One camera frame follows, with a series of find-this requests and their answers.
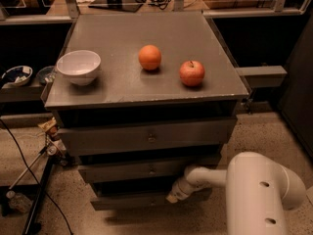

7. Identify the grey bottom drawer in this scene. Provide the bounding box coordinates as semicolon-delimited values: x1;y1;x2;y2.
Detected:
89;181;213;212

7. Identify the grey drawer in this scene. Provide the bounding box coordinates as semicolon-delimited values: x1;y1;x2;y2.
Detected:
59;117;237;156
89;181;213;212
78;154;221;183

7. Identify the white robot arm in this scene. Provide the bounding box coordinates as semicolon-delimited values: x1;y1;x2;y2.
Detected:
166;152;306;235

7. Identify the grey middle drawer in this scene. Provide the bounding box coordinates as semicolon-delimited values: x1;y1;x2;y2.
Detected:
78;154;221;183

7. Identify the grey top drawer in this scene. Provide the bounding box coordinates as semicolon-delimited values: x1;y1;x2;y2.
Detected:
59;117;237;156

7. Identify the grey drawer cabinet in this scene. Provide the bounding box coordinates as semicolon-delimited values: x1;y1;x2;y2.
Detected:
41;11;250;212

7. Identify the red apple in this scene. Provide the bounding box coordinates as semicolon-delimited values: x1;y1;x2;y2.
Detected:
179;61;205;87

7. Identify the crumpled snack wrapper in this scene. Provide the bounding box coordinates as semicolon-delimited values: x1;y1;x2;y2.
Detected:
38;117;58;137

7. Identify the black tripod stand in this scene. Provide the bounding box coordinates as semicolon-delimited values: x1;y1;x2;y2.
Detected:
8;147;54;235

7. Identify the orange fruit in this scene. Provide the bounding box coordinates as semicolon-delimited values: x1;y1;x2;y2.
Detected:
138;45;161;71

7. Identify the grey side shelf right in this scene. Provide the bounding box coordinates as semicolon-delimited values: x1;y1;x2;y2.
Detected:
236;66;287;88

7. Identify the clear plastic bottle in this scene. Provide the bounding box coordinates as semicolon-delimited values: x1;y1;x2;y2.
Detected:
6;190;32;213

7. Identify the dark small bowl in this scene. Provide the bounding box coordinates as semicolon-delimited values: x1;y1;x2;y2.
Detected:
36;66;57;84

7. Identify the grey left shelf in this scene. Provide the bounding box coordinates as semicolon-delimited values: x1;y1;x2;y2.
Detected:
0;81;44;103

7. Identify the blue white bowl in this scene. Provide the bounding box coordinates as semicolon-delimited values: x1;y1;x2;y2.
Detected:
0;66;32;87

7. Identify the black monitor base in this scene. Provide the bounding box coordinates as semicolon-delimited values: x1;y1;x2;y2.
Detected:
89;0;142;13

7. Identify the black floor cable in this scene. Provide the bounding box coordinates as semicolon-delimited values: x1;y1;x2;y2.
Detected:
0;117;74;235

